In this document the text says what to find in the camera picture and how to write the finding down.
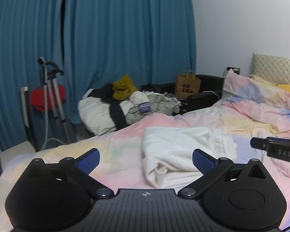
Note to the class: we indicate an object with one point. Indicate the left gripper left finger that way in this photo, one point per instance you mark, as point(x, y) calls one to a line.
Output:
point(77, 171)

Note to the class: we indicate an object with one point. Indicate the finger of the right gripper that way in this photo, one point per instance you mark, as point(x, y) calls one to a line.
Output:
point(259, 143)
point(278, 139)

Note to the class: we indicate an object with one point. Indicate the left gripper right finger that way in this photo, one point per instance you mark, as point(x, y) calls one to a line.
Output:
point(212, 170)

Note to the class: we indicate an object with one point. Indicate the white zip-up sweatshirt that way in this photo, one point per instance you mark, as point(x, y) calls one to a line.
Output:
point(168, 153)

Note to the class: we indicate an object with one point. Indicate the pastel tie-dye duvet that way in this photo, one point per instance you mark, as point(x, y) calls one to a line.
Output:
point(121, 154)

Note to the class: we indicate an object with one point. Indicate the white puffy jacket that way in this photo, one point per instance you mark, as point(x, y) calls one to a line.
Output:
point(95, 114)

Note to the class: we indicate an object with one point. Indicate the pastel pillow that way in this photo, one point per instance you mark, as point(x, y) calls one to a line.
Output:
point(237, 88)

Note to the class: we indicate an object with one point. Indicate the quilted cream headboard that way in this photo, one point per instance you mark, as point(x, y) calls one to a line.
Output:
point(271, 68)

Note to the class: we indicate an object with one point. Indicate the black sofa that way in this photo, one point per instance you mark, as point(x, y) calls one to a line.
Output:
point(209, 93)

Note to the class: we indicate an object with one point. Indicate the black garment on pile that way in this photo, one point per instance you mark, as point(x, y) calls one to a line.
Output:
point(105, 93)

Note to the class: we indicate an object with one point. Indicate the grey crumpled garment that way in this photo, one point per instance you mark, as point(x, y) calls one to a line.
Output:
point(159, 103)

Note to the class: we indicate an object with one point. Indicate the red cloth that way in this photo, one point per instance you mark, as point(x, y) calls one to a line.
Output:
point(37, 98)

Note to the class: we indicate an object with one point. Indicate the brown paper bag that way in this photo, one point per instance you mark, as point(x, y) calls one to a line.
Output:
point(187, 84)

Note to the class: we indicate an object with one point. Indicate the mustard yellow garment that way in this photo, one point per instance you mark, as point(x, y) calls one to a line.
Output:
point(123, 88)

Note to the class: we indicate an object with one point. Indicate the silver tripod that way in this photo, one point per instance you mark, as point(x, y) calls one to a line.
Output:
point(51, 91)

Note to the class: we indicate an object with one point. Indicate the blue curtain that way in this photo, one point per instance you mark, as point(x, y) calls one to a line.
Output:
point(94, 42)

